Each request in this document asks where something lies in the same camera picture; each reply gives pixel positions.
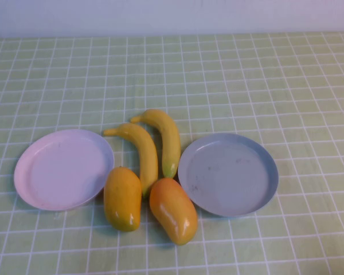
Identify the yellow mango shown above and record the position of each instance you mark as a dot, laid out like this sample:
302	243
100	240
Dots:
121	197

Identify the blue-grey round plate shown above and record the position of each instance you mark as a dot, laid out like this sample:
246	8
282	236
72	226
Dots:
226	177

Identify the yellow banana green tip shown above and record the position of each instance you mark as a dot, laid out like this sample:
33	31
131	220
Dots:
169	140

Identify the pink round plate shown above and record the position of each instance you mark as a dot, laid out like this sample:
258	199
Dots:
60	172

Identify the long yellow banana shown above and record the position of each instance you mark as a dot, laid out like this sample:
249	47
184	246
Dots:
146	154

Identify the orange-blushed mango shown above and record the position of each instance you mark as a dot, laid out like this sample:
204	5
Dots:
173	210

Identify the green checked tablecloth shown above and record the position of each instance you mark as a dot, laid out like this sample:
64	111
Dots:
246	86

